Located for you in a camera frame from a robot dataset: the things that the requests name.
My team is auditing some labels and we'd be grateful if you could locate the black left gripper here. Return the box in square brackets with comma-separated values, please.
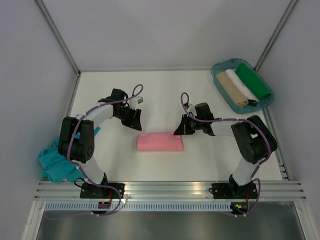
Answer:
[113, 106, 142, 132]

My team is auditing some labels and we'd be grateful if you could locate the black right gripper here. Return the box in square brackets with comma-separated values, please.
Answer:
[174, 114, 203, 135]

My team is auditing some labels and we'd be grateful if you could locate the pink t shirt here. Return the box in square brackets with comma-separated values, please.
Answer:
[136, 131, 184, 152]

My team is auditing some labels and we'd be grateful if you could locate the teal t shirt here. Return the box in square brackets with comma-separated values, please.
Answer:
[38, 115, 104, 184]

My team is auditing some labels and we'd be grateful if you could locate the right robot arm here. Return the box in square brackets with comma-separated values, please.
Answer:
[174, 102, 278, 200]

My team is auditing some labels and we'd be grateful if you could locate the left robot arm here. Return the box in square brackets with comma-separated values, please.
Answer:
[57, 88, 144, 199]

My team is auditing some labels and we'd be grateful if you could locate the rolled beige t shirt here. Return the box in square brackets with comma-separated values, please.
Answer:
[216, 72, 249, 108]

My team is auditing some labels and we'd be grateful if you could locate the rolled white t shirt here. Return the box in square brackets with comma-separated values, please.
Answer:
[225, 69, 259, 102]

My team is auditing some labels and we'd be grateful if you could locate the blue plastic bin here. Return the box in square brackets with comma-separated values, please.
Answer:
[211, 58, 274, 114]

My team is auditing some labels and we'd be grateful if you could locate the rolled green t shirt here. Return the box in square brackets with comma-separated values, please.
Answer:
[235, 63, 272, 101]

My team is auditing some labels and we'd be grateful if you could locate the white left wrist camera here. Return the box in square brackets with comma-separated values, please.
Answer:
[131, 96, 144, 109]

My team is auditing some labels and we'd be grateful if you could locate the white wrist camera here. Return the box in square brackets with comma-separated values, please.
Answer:
[185, 103, 197, 116]
[131, 96, 144, 109]

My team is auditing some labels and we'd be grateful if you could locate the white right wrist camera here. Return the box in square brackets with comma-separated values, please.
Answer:
[185, 103, 197, 116]

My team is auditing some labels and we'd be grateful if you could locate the white slotted cable duct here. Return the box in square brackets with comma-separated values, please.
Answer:
[44, 201, 232, 212]

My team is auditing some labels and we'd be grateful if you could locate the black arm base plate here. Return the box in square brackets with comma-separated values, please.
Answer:
[80, 183, 125, 199]

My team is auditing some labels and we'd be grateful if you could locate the aluminium mounting rail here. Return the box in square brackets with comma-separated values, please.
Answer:
[34, 180, 307, 202]

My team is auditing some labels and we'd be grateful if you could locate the right aluminium frame post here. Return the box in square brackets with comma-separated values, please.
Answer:
[254, 0, 300, 71]

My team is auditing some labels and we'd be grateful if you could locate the aluminium frame post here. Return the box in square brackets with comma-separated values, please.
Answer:
[34, 0, 81, 77]
[254, 0, 300, 71]

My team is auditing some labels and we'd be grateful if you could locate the left aluminium frame post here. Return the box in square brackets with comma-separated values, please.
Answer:
[34, 0, 81, 77]

